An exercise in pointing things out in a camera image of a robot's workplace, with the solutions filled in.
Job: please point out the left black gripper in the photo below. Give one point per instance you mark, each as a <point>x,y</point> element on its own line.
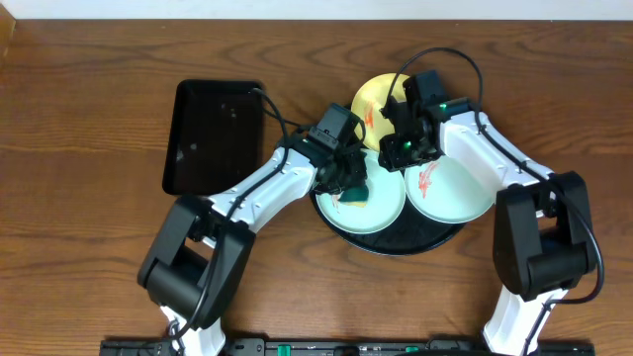
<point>343,177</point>

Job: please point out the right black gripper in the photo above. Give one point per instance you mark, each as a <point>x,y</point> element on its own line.
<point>389,146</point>

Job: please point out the green scouring sponge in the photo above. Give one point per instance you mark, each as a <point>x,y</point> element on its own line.
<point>356,196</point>

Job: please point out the light green plate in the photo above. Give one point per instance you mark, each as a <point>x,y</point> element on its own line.
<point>385,201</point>

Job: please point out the yellow plate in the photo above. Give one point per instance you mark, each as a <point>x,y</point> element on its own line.
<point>367,104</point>

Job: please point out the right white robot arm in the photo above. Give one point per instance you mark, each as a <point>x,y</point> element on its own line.
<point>543,237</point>

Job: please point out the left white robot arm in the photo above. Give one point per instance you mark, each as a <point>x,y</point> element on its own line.
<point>195,264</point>

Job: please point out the round black tray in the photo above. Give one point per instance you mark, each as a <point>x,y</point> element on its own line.
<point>411,233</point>

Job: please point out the black rectangular tray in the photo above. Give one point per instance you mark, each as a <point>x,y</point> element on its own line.
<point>216,136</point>

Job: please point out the light green plate stained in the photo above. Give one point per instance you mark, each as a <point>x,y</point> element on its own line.
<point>444,191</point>

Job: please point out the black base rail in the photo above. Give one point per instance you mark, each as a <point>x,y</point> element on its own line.
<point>261,347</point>

